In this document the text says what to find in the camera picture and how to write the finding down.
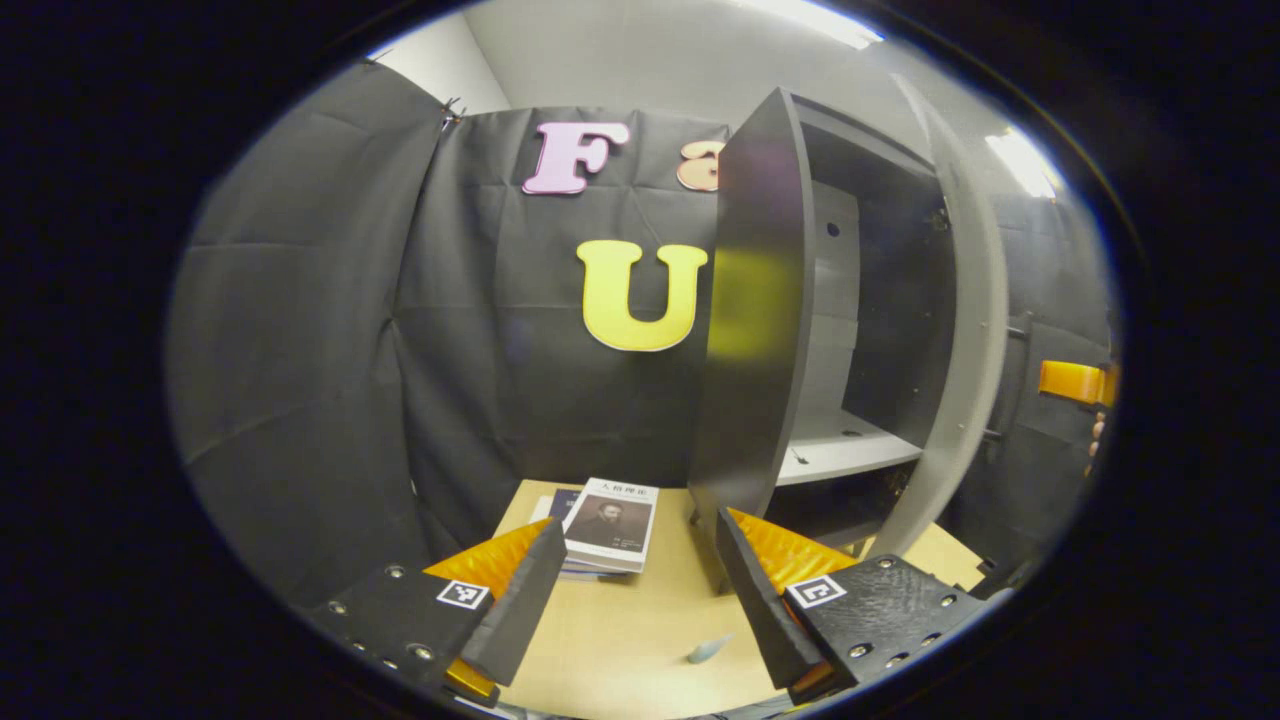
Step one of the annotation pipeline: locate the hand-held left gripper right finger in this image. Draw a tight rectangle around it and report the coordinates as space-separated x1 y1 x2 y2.
715 507 1001 706

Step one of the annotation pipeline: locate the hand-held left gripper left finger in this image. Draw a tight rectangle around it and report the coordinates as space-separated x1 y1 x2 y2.
310 517 569 706

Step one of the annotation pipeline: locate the black cabinet door handle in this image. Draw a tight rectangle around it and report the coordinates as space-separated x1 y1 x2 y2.
983 312 1033 443

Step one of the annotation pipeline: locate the dark grey cabinet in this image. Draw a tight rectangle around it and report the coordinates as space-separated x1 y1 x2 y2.
688 87 951 591

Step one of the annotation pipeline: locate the blue book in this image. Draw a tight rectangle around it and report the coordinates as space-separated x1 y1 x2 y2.
548 488 631 581

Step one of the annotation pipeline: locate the white book with portrait cover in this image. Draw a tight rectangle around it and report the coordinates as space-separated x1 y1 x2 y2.
563 477 660 574

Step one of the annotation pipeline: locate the black backdrop cloth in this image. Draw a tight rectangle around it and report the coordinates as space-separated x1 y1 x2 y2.
165 60 1116 601

